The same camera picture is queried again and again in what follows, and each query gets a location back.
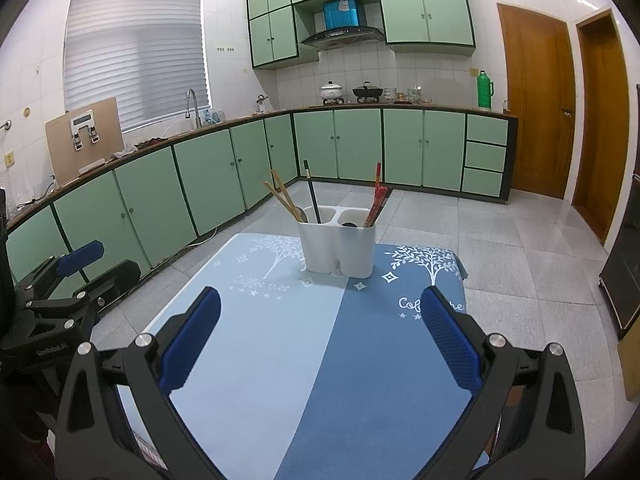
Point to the green thermos jug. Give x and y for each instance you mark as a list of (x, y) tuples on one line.
[(485, 90)]

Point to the black range hood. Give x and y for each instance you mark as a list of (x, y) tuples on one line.
[(342, 37)]

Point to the wide brown wooden door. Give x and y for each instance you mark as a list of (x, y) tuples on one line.
[(535, 100)]

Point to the clear plastic bottle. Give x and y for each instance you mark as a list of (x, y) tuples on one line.
[(214, 116)]

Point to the metal sink faucet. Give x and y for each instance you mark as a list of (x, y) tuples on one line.
[(192, 105)]

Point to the white window blind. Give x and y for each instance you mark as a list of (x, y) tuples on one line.
[(135, 60)]

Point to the black cabinet appliance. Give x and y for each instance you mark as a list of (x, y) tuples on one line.
[(622, 270)]

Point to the black wok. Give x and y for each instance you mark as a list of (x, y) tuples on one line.
[(368, 92)]

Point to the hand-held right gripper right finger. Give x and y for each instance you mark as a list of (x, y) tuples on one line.
[(452, 345)]

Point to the white cooking pot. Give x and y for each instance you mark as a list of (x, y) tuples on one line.
[(331, 92)]

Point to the green kitchen base cabinets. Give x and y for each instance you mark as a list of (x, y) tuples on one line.
[(210, 170)]

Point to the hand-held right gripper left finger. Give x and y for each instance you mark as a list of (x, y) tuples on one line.
[(192, 340)]

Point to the narrow brown wooden door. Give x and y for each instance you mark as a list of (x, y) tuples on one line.
[(600, 125)]

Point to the white utensil holder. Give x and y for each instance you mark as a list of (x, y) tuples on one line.
[(320, 245)]

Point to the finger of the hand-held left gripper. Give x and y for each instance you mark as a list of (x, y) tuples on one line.
[(120, 275), (80, 256)]

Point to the light wooden board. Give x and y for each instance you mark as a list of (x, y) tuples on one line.
[(65, 155)]

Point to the green wall cabinets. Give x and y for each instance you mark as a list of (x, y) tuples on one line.
[(440, 15)]

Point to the blue printed tablecloth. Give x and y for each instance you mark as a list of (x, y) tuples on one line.
[(310, 360)]

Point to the black chopstick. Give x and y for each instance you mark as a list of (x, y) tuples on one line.
[(311, 190)]

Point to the dark cloth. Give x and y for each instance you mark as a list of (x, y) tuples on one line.
[(145, 144)]

